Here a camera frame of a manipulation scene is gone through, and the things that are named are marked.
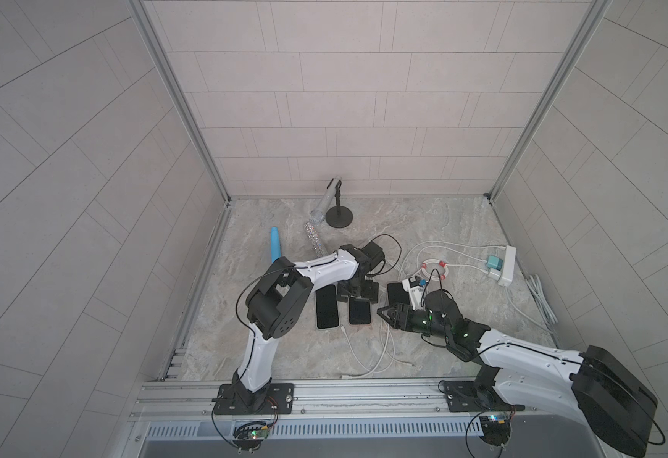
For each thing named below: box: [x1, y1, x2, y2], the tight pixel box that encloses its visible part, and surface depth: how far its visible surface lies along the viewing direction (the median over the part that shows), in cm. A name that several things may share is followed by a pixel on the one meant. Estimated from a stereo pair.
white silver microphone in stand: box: [309, 175, 342, 227], surface depth 93 cm
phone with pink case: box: [349, 297, 372, 325], surface depth 86 cm
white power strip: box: [497, 245, 517, 288], surface depth 93 cm
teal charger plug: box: [486, 255, 504, 271], surface depth 96 cm
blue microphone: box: [271, 226, 282, 264], surface depth 101 cm
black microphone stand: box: [325, 179, 355, 229], surface depth 111 cm
